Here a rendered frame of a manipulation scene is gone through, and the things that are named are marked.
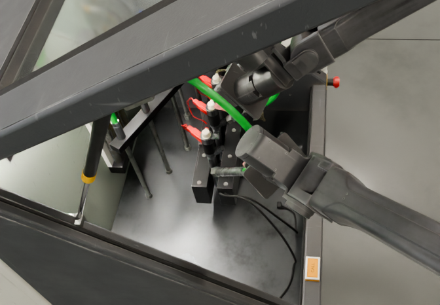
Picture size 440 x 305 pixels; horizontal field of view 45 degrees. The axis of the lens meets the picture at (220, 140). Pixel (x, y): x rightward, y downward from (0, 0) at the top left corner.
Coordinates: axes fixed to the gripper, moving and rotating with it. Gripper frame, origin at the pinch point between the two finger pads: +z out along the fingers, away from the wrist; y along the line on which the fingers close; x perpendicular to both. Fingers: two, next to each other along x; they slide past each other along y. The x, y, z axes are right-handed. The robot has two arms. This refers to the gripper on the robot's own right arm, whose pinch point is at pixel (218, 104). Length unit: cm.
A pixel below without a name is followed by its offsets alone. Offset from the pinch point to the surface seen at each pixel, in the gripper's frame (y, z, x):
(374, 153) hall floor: -105, 68, -85
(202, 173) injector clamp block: -13.5, 21.7, 2.8
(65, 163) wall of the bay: 14.1, 24.9, 19.6
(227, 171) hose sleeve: -8.8, 0.7, 10.3
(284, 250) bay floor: -39.8, 16.1, 8.4
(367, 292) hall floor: -114, 58, -21
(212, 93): 7.9, -15.5, 10.3
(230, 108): 4.1, -16.1, 10.7
